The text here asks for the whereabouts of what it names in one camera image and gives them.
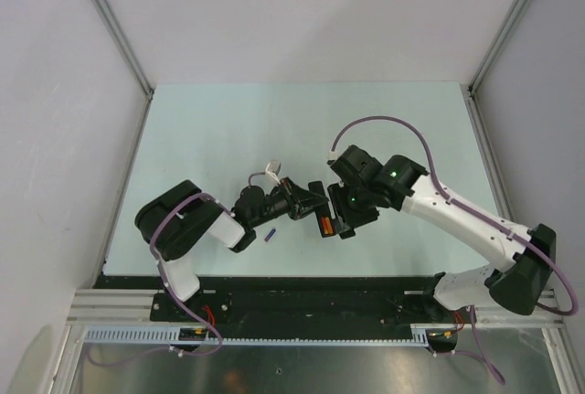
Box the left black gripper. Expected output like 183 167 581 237
250 176 328 228

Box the black remote control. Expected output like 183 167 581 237
308 181 337 239

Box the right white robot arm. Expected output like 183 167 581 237
327 145 557 322

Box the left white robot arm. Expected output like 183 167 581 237
134 177 332 321

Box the purple battery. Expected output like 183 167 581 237
264 228 277 242

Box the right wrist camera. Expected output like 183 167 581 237
326 150 339 165

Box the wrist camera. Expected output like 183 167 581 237
264 159 282 186
326 150 339 165

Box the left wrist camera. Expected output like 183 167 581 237
264 159 282 186

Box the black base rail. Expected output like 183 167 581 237
93 275 470 343

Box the white slotted cable duct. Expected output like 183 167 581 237
81 325 433 348

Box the aluminium base extrusion rail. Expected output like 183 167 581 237
66 289 564 328

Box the left aluminium frame post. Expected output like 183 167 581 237
91 0 154 100

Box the aluminium frame post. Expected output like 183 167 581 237
467 0 532 97
91 0 154 100

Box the right aluminium frame post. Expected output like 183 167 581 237
467 0 532 97

